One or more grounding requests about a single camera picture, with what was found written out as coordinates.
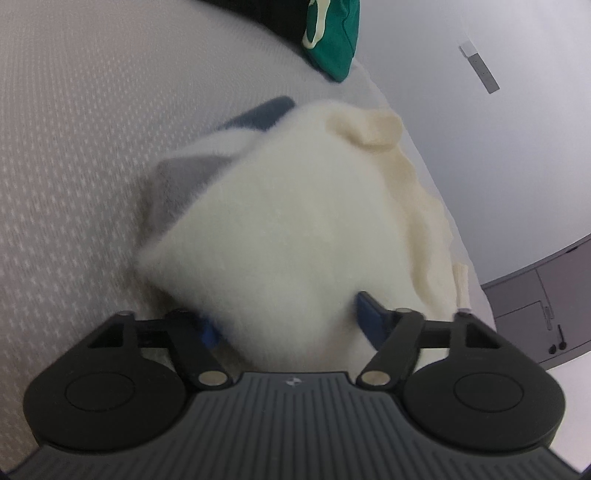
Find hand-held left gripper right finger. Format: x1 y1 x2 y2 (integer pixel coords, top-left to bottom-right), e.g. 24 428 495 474
355 291 503 389

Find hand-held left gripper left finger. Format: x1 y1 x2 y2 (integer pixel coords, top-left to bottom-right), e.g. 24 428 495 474
87 308 230 389

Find cream sweater with blue stripes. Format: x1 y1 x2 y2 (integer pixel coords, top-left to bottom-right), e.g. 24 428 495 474
135 96 472 372

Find grey cabinet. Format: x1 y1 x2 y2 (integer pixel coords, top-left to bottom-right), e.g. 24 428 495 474
481 233 591 372

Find green garment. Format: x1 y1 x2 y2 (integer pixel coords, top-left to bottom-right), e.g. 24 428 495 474
301 0 362 85

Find black garment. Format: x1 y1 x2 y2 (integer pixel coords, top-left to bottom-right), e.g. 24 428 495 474
196 0 317 51

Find grey wall fixture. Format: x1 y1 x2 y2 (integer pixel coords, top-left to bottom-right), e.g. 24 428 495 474
458 40 501 95

